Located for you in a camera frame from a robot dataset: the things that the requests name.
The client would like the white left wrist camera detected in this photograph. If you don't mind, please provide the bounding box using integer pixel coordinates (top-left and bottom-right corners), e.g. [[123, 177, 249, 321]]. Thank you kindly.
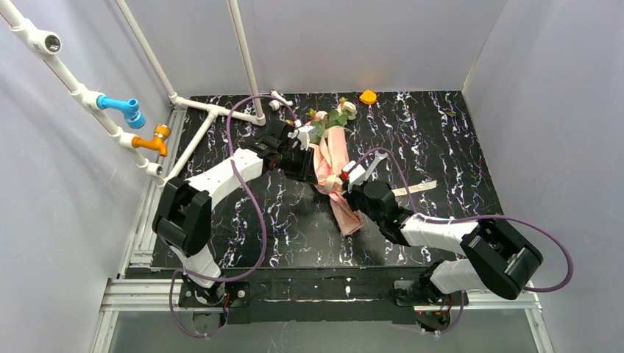
[[291, 126, 316, 151]]

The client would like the fake white rose stem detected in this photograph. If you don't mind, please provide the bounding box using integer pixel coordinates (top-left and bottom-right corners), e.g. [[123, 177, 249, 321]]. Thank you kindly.
[[305, 109, 329, 144]]

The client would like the blue plastic tap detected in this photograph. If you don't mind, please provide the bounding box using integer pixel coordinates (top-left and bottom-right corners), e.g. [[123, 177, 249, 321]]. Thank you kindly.
[[96, 95, 146, 129]]

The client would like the pink wrapping paper sheet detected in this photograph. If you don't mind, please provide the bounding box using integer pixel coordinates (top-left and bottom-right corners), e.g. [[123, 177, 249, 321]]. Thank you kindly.
[[311, 127, 364, 236]]

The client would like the small orange object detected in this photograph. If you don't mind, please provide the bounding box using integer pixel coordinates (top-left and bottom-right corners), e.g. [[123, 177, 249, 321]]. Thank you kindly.
[[359, 90, 377, 105]]

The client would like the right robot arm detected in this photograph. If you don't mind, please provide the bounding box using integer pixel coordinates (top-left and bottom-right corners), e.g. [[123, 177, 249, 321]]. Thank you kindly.
[[342, 181, 543, 303]]

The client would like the metal wrench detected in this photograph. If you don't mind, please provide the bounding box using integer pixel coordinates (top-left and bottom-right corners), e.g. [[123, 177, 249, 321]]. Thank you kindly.
[[365, 149, 388, 179]]

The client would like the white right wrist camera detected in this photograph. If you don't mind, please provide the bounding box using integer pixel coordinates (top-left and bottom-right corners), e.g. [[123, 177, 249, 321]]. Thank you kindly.
[[338, 161, 366, 191]]

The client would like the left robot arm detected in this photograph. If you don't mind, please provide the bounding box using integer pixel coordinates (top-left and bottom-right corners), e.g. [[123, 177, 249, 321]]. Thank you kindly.
[[152, 121, 317, 289]]

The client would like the small white pipe fitting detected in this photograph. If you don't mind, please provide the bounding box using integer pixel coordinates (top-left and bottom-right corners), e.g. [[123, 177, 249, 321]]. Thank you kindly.
[[269, 90, 294, 111]]

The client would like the aluminium rail frame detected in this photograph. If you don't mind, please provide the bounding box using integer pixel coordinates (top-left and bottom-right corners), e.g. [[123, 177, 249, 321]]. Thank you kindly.
[[91, 107, 555, 353]]

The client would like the brass orange tap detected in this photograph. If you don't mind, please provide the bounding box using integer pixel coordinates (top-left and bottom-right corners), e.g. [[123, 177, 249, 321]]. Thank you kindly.
[[131, 124, 171, 157]]

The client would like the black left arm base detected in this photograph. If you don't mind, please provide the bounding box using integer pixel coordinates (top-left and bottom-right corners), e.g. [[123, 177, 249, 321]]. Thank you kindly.
[[177, 276, 251, 308]]

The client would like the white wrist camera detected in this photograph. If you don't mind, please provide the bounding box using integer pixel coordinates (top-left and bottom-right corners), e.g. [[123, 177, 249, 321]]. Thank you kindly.
[[338, 161, 366, 191], [291, 126, 316, 151]]

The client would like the fake cream rose stem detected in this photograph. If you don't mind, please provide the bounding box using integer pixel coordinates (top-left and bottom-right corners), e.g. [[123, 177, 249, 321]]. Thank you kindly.
[[325, 97, 357, 128]]

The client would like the white PVC pipe frame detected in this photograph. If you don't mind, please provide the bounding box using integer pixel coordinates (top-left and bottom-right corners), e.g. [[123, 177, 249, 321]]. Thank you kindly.
[[0, 0, 268, 193]]

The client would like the beige printed ribbon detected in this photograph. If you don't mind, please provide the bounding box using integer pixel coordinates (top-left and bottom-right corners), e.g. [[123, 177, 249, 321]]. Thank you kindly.
[[316, 136, 439, 198]]

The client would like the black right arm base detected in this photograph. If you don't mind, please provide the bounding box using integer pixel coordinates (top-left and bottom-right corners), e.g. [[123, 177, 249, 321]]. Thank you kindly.
[[389, 261, 467, 336]]

